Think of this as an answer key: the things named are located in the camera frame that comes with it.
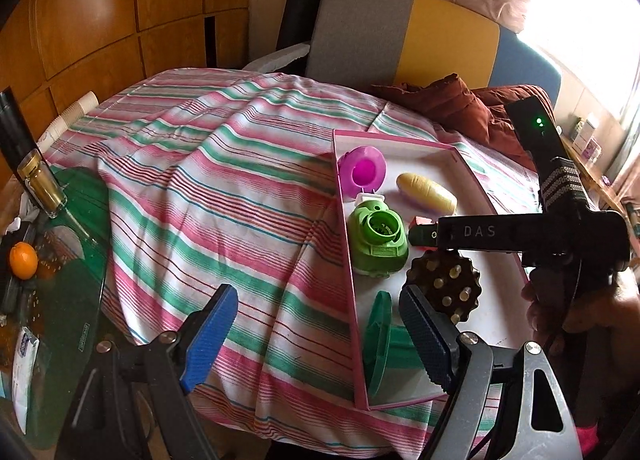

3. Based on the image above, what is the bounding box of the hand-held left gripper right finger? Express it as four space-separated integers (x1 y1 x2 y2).
398 285 586 460

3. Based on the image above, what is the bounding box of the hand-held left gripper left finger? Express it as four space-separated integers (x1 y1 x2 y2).
52 284 240 460

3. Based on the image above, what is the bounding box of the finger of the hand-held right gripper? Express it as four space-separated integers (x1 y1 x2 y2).
409 226 441 247

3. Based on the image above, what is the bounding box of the green plastic cup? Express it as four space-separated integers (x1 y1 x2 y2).
365 290 428 396

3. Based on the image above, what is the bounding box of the yellow brush with purple bristles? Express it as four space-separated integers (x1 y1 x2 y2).
396 172 458 215

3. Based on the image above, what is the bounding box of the brown studded massage ball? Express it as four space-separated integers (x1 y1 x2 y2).
404 247 481 325

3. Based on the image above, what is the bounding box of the white tray with pink rim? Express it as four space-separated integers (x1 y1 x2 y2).
332 129 531 411

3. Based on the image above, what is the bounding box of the person's right hand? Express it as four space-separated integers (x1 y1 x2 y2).
520 276 640 338

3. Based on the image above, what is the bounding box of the green frog toy purple lid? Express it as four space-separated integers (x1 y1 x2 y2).
337 146 410 277

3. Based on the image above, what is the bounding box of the wooden bedside shelf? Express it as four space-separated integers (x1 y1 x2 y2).
560 135 626 201

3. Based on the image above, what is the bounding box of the rust brown quilt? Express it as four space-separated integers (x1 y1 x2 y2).
370 73 558 171

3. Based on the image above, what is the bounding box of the green glass side table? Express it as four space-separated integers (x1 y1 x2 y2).
0 167 108 448

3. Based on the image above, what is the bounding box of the striped pink green bedsheet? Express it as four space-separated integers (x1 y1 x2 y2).
47 68 543 456

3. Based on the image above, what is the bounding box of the white tissue packet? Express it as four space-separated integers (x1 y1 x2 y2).
11 327 41 433

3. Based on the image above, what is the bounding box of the person's red clothing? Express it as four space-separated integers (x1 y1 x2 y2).
575 422 601 456

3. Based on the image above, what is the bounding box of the grey yellow blue headboard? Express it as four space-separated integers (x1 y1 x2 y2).
306 0 562 106

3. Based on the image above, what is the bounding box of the orange fruit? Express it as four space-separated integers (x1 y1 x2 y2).
9 241 39 280

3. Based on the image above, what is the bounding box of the glass bottle with gold cap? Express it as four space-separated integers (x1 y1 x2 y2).
17 150 68 218

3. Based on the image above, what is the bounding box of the window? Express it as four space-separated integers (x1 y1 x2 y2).
520 0 640 116

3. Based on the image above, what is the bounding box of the stack of paper cups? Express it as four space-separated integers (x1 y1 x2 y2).
37 92 98 151

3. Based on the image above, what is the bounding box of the black rolled mat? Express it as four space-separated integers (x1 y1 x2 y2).
276 0 335 48

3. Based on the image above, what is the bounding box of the black pole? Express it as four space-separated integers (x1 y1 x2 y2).
0 88 38 176

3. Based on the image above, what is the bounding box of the wooden wardrobe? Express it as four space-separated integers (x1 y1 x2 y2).
0 0 251 141

